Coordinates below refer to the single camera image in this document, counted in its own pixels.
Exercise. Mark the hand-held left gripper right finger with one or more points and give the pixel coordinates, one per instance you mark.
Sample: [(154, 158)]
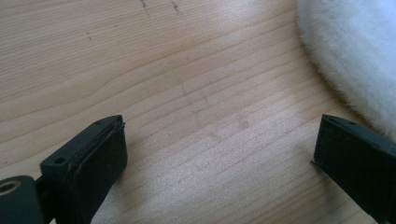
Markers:
[(358, 161)]

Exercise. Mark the white fluffy plush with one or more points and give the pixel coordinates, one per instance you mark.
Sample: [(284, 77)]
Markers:
[(351, 46)]

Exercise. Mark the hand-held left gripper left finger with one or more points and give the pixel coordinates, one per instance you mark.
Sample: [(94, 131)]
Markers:
[(90, 168)]

